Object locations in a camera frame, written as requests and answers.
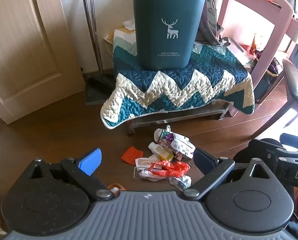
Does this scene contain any printed white wipes pack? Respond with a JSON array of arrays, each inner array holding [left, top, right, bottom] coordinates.
[[164, 132, 196, 159]]

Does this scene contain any teal white zigzag quilt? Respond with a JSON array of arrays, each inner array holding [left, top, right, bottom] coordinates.
[[100, 27, 255, 130]]

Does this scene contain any orange foam net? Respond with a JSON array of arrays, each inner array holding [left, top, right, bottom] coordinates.
[[121, 146, 144, 166]]

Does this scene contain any white green wrapper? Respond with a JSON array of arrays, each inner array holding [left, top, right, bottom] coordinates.
[[155, 127, 171, 143]]

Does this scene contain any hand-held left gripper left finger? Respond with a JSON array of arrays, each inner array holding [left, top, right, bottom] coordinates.
[[24, 148, 115, 202]]

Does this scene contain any pink desk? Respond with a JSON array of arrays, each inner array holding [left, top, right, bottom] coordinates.
[[218, 0, 298, 104]]

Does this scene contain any metal broom handle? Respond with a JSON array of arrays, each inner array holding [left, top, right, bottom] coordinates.
[[79, 0, 104, 73]]

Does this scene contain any grey dustpan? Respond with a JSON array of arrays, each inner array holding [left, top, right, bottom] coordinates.
[[85, 74, 116, 105]]

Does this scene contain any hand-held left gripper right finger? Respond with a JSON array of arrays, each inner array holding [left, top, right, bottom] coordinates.
[[183, 147, 277, 202]]

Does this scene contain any red plastic bag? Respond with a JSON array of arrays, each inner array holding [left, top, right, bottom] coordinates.
[[149, 160, 191, 178]]

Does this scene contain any cream door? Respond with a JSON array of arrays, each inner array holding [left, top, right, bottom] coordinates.
[[0, 0, 86, 125]]

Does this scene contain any teal deer print trash bin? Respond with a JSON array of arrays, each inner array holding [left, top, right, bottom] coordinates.
[[132, 0, 206, 70]]

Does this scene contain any clear plastic package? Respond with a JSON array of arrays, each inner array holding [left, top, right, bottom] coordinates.
[[134, 157, 172, 180]]

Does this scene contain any dark wooden chair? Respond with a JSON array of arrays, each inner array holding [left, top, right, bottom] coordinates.
[[254, 59, 298, 140]]

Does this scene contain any silver foil wrapper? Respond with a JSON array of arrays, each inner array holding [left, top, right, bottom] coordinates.
[[168, 175, 191, 189]]

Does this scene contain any purple grey backpack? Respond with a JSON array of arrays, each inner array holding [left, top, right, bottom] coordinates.
[[174, 0, 232, 47]]

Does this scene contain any black bin with bag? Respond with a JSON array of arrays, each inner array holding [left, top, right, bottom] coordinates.
[[256, 56, 287, 103]]

